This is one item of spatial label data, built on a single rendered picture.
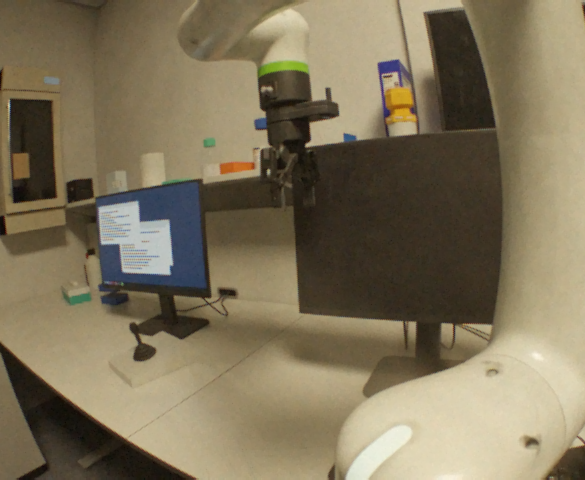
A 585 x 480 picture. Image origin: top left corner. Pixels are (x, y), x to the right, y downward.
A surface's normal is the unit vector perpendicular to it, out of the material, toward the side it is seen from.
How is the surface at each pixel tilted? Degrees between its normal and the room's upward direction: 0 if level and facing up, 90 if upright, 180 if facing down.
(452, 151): 86
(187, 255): 86
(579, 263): 86
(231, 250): 90
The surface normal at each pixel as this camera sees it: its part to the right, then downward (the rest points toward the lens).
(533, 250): -0.88, 0.10
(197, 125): -0.48, 0.16
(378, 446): -0.40, -0.88
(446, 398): -0.10, -0.99
